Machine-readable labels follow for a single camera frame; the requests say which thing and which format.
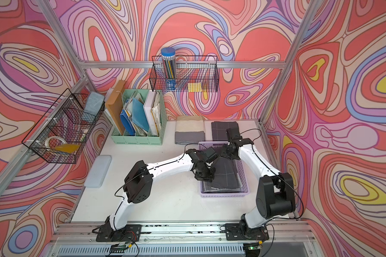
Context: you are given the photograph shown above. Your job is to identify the purple plastic basket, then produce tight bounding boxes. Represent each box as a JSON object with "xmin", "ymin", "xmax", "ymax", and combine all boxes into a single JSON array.
[{"xmin": 200, "ymin": 157, "xmax": 249, "ymax": 198}]

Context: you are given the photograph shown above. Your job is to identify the dark grid pillowcase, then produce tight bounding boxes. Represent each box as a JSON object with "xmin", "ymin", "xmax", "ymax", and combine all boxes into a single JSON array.
[
  {"xmin": 202, "ymin": 157, "xmax": 242, "ymax": 193},
  {"xmin": 211, "ymin": 122, "xmax": 239, "ymax": 141}
]

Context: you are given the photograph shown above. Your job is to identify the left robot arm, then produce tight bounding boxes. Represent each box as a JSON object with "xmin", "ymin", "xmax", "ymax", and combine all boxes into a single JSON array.
[{"xmin": 106, "ymin": 147, "xmax": 218, "ymax": 231}]

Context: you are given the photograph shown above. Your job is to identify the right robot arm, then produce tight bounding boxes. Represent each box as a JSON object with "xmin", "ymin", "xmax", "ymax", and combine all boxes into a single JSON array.
[{"xmin": 222, "ymin": 127, "xmax": 296, "ymax": 229}]

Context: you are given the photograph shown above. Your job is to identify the dark grid folded pillowcase back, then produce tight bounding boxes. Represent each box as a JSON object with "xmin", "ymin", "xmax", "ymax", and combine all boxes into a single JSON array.
[{"xmin": 211, "ymin": 122, "xmax": 239, "ymax": 141}]

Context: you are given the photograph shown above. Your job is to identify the beige grey folded pillowcase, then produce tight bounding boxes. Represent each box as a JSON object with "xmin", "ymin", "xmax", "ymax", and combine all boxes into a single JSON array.
[{"xmin": 175, "ymin": 116, "xmax": 205, "ymax": 145}]

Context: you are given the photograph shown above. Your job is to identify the yellow pad in basket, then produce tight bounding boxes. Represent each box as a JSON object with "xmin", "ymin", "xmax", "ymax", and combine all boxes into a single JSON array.
[{"xmin": 53, "ymin": 143, "xmax": 80, "ymax": 154}]

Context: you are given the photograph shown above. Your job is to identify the green file organizer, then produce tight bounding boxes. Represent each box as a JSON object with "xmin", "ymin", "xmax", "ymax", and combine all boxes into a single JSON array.
[{"xmin": 111, "ymin": 89, "xmax": 167, "ymax": 145}]

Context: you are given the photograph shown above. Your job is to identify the yellow sticky notes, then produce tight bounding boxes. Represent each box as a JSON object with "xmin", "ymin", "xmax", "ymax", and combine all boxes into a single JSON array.
[{"xmin": 188, "ymin": 82, "xmax": 203, "ymax": 93}]

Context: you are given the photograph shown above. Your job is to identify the blue folder in organizer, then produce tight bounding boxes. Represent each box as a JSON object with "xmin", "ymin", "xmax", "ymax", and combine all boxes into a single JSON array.
[{"xmin": 120, "ymin": 109, "xmax": 136, "ymax": 136}]

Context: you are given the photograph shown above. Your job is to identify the white binder in organizer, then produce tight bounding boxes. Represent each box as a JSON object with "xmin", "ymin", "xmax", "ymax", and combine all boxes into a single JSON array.
[{"xmin": 143, "ymin": 91, "xmax": 158, "ymax": 136}]

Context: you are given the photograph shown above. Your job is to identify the light blue pencil case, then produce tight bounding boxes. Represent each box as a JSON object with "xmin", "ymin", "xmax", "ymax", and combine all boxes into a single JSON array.
[{"xmin": 84, "ymin": 155, "xmax": 112, "ymax": 188}]

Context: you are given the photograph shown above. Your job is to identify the brown envelope folder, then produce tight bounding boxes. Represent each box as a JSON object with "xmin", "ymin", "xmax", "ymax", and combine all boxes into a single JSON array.
[{"xmin": 105, "ymin": 80, "xmax": 125, "ymax": 136}]

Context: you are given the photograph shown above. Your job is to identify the blue pencil tube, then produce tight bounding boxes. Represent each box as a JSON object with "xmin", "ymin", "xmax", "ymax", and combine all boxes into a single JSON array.
[{"xmin": 161, "ymin": 47, "xmax": 176, "ymax": 91}]

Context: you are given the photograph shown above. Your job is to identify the grey blue sponge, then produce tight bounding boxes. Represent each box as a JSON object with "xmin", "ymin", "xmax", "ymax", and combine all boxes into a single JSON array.
[{"xmin": 81, "ymin": 92, "xmax": 105, "ymax": 123}]

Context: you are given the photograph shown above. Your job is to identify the white tape roll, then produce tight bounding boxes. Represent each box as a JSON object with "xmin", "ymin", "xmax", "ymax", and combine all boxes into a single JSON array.
[{"xmin": 45, "ymin": 136, "xmax": 66, "ymax": 149}]

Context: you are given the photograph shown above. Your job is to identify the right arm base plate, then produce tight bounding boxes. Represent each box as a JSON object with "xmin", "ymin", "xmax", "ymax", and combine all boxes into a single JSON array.
[{"xmin": 223, "ymin": 222, "xmax": 270, "ymax": 242}]

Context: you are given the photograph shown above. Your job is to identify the black wire basket back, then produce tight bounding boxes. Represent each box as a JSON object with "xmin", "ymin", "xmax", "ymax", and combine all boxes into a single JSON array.
[{"xmin": 149, "ymin": 55, "xmax": 219, "ymax": 92}]

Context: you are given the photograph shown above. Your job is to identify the black wire basket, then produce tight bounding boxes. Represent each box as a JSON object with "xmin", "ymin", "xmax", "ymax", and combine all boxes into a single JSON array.
[
  {"xmin": 149, "ymin": 55, "xmax": 219, "ymax": 92},
  {"xmin": 22, "ymin": 89, "xmax": 105, "ymax": 164}
]

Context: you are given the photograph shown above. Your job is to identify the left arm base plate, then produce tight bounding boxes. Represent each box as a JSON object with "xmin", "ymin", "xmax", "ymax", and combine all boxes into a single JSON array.
[{"xmin": 92, "ymin": 224, "xmax": 142, "ymax": 242}]

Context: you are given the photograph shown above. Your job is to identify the black wire basket left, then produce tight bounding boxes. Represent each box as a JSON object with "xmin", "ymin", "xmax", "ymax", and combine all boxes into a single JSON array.
[{"xmin": 22, "ymin": 89, "xmax": 105, "ymax": 164}]

